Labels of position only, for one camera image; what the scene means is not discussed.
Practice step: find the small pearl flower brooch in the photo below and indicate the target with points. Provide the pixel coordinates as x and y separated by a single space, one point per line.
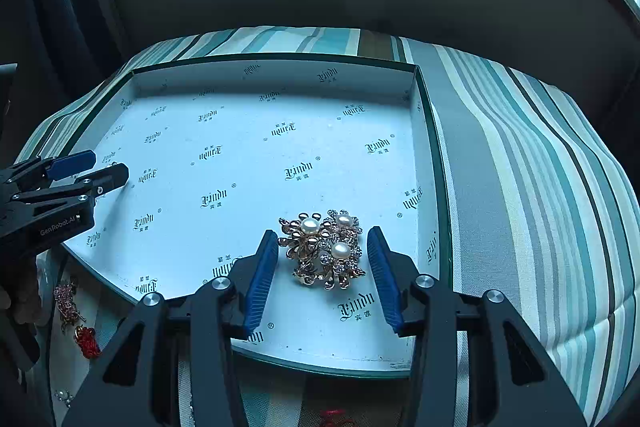
64 396

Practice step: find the green box with white lining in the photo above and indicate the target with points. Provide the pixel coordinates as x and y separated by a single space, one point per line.
225 132

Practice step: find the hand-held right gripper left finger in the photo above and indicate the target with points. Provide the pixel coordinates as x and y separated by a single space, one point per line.
260 287

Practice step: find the striped cloth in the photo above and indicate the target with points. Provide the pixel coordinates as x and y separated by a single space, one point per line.
525 157

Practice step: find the silver rhinestone brooch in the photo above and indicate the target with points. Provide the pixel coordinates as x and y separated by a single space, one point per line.
310 252

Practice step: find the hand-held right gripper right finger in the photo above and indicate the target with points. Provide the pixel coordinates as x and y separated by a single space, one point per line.
385 277

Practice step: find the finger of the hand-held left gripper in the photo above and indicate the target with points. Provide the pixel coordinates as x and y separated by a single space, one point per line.
112 176
75 164

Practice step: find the person's left hand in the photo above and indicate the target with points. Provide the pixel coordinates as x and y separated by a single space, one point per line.
17 292

